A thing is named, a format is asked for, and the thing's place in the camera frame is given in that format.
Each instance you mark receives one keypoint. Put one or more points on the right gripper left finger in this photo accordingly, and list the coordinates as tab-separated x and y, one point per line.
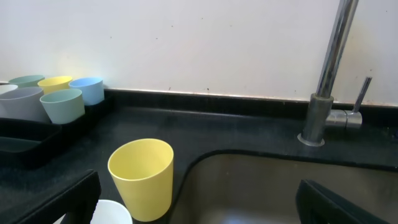
71	199

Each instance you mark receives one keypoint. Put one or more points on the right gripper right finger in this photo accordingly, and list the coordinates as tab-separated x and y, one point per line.
323	208

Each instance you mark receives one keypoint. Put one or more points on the yellow cup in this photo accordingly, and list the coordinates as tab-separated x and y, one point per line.
143	186
54	83

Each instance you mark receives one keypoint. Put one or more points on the white cup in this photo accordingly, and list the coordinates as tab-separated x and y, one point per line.
6	88
110	214

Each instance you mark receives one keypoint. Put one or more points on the black tray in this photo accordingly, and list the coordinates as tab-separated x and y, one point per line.
31	146

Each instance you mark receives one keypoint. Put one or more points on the steel sink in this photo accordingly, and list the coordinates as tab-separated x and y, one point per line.
248	186

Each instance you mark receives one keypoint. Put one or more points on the steel tap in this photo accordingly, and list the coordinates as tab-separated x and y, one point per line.
317	118

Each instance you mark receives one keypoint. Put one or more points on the green cup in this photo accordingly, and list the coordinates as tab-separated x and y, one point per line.
63	107
26	80

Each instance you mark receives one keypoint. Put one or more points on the grey cup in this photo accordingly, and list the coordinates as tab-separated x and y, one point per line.
21	105

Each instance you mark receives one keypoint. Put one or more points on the blue cup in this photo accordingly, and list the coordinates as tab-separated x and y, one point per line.
90	91

